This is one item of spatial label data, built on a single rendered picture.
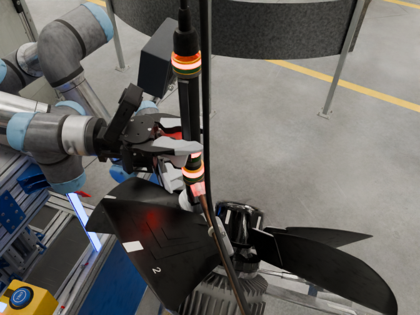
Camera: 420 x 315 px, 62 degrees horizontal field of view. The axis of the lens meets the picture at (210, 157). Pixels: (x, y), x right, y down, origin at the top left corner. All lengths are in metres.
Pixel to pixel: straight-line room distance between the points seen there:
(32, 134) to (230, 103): 2.46
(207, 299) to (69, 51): 0.68
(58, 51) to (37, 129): 0.34
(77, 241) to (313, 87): 2.35
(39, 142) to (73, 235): 1.43
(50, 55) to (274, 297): 0.78
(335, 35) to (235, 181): 1.20
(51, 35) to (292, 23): 1.76
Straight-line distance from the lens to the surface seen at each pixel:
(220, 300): 0.78
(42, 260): 2.08
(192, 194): 0.67
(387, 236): 2.45
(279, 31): 2.48
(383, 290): 0.67
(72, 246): 2.06
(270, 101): 3.09
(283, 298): 0.84
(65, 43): 0.99
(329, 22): 2.57
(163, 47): 1.34
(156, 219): 0.64
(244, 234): 0.79
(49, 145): 0.69
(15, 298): 0.99
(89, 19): 1.04
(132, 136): 0.62
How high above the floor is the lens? 1.91
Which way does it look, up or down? 48 degrees down
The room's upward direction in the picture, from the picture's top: straight up
